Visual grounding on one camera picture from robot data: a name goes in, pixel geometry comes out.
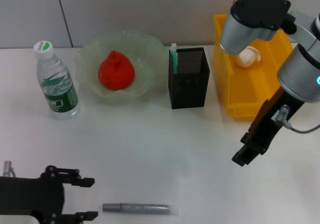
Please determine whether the white paper ball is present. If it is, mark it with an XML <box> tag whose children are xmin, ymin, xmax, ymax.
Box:
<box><xmin>234</xmin><ymin>46</ymin><xmax>262</xmax><ymax>67</ymax></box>

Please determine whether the yellow plastic bin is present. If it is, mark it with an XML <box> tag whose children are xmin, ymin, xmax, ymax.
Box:
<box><xmin>213</xmin><ymin>13</ymin><xmax>295</xmax><ymax>121</ymax></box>

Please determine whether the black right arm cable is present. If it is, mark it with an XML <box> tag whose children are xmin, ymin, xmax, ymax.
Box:
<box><xmin>274</xmin><ymin>105</ymin><xmax>320</xmax><ymax>134</ymax></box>

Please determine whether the silver marker pen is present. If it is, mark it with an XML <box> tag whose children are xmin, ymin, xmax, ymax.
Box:
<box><xmin>101</xmin><ymin>203</ymin><xmax>180</xmax><ymax>216</ymax></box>

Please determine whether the orange fruit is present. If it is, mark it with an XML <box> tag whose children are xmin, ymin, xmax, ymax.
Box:
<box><xmin>97</xmin><ymin>50</ymin><xmax>136</xmax><ymax>91</ymax></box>

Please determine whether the black mesh pen holder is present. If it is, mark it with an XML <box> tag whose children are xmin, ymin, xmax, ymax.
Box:
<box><xmin>168</xmin><ymin>47</ymin><xmax>212</xmax><ymax>110</ymax></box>

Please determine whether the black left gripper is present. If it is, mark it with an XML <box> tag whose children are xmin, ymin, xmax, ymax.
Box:
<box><xmin>0</xmin><ymin>165</ymin><xmax>99</xmax><ymax>224</ymax></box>

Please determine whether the black grey right wrist camera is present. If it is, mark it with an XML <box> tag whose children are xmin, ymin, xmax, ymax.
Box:
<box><xmin>219</xmin><ymin>0</ymin><xmax>292</xmax><ymax>55</ymax></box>

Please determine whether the green utility knife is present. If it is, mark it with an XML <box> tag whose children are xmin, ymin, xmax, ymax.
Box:
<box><xmin>169</xmin><ymin>43</ymin><xmax>179</xmax><ymax>75</ymax></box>

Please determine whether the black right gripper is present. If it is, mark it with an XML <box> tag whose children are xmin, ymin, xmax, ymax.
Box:
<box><xmin>231</xmin><ymin>88</ymin><xmax>305</xmax><ymax>167</ymax></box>

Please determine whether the clear green-label water bottle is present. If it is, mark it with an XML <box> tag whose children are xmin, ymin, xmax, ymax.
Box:
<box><xmin>33</xmin><ymin>40</ymin><xmax>81</xmax><ymax>120</ymax></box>

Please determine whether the green glass fruit plate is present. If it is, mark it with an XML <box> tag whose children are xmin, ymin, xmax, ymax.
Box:
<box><xmin>75</xmin><ymin>30</ymin><xmax>167</xmax><ymax>106</ymax></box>

